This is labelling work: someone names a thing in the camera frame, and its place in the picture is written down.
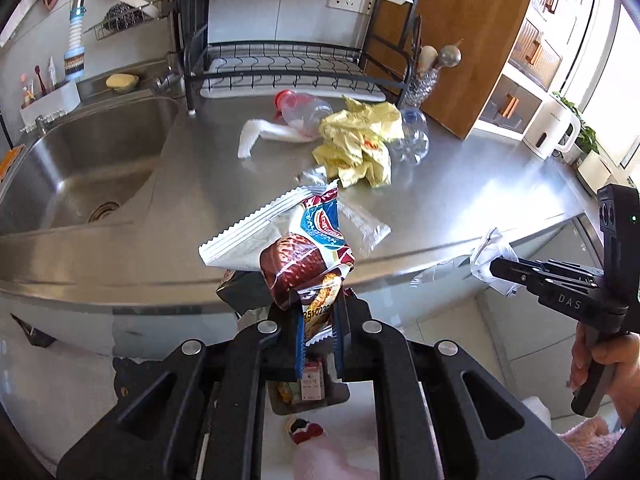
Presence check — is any red bow slipper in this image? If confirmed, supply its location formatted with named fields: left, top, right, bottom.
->
left=286, top=417, right=324, bottom=445

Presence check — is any grey square trash bin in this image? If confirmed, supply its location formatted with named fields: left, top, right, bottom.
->
left=217, top=270, right=350, bottom=416

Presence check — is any chrome kitchen faucet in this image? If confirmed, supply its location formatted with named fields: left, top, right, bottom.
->
left=64, top=0, right=179, bottom=81

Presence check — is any stainless steel sink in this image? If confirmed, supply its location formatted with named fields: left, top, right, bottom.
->
left=1, top=98, right=179, bottom=235

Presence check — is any white plastic wrapper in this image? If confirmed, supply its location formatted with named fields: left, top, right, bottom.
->
left=410, top=228, right=521, bottom=297

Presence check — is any pink fluffy trouser leg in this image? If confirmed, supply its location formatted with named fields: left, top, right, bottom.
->
left=292, top=424, right=378, bottom=480

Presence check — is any yellow paper bag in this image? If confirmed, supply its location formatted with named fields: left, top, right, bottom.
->
left=312, top=96, right=404, bottom=188

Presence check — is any white toothbrush holder box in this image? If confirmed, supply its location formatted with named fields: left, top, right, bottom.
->
left=20, top=80, right=80, bottom=126

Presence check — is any clear plastic wrapper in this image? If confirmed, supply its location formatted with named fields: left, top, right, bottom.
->
left=299, top=167, right=393, bottom=256

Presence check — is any black dish drying rack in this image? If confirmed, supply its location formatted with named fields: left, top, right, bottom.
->
left=180, top=0, right=421, bottom=112

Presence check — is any red cap plastic bottle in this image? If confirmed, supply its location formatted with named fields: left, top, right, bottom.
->
left=273, top=90, right=334, bottom=138

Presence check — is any wire sponge basket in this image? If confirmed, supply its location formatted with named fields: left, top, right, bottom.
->
left=86, top=0, right=174, bottom=40

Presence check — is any yellow sponge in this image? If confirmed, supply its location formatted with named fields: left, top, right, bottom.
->
left=105, top=74, right=139, bottom=93

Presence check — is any green potted plant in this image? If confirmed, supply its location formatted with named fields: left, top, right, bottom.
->
left=553, top=92, right=600, bottom=154

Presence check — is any black cat floor mat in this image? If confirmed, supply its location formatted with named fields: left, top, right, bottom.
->
left=112, top=358, right=165, bottom=401

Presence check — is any person's right hand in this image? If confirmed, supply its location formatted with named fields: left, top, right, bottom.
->
left=568, top=323, right=640, bottom=428

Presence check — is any red white snack wrapper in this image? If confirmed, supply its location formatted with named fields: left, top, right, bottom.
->
left=198, top=183, right=355, bottom=341

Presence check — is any clear plastic bottle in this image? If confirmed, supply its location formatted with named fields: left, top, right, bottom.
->
left=388, top=107, right=430, bottom=165

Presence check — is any glass utensil holder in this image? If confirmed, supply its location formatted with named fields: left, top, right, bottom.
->
left=401, top=44, right=462, bottom=108

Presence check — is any white electric kettle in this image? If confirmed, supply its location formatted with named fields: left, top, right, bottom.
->
left=523, top=94, right=580, bottom=159

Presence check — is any wooden cutting board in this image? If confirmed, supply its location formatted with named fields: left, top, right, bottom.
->
left=416, top=0, right=529, bottom=140

